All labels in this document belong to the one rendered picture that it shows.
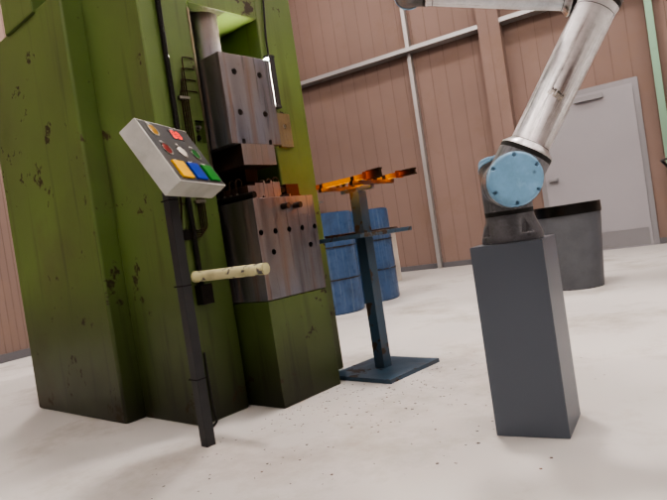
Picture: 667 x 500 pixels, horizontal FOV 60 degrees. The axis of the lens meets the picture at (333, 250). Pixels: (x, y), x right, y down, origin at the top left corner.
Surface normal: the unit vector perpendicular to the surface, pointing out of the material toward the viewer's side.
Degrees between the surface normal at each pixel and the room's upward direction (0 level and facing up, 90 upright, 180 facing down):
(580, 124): 90
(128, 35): 90
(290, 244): 90
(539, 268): 90
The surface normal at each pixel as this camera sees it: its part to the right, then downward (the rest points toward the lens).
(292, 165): 0.75, -0.10
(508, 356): -0.50, 0.09
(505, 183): -0.21, 0.12
